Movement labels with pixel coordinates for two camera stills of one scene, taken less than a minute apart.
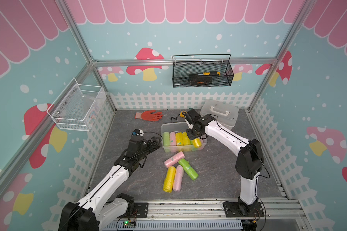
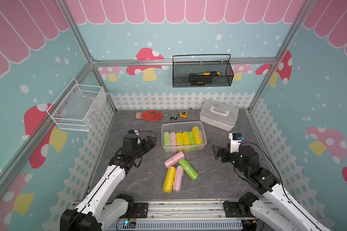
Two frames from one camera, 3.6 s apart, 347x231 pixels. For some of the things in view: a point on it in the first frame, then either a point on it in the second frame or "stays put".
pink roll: (172, 137) stays put
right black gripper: (188, 132) -> (227, 151)
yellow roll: (179, 138) stays put
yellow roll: (169, 179) stays put
